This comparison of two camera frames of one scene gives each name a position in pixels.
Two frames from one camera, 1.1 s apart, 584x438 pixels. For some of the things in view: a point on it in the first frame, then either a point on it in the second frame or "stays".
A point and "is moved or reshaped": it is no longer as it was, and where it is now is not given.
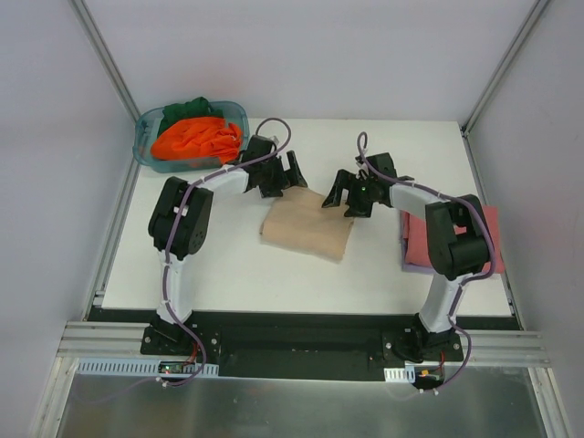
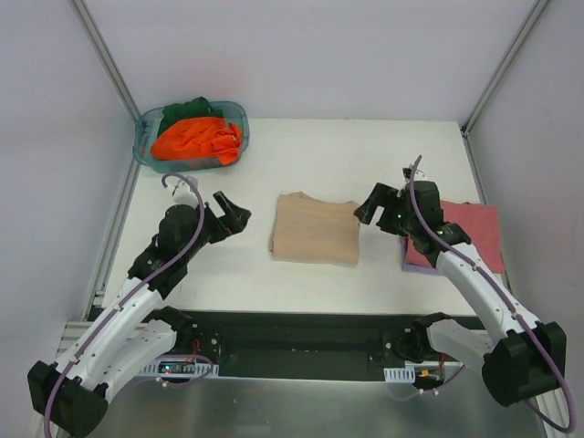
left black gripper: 278,172 to 221,221
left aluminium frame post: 85,16 stays
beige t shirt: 298,221 is moved or reshaped
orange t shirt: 203,138 stays
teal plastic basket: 147,125 stays
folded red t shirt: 415,244 stays
